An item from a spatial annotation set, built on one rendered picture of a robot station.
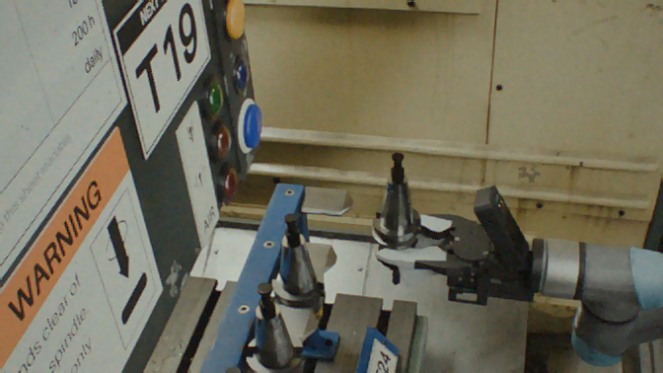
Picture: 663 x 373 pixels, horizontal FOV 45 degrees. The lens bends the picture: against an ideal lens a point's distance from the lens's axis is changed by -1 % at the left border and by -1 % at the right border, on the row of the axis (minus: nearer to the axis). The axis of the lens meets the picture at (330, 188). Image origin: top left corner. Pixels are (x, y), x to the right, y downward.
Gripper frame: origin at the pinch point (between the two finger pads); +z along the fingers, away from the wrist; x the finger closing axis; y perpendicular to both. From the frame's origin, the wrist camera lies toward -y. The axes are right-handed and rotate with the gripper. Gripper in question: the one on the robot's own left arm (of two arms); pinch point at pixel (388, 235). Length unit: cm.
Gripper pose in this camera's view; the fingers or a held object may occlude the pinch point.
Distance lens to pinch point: 107.9
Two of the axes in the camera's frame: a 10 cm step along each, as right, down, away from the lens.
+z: -9.8, -1.1, 1.8
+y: 0.3, 7.8, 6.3
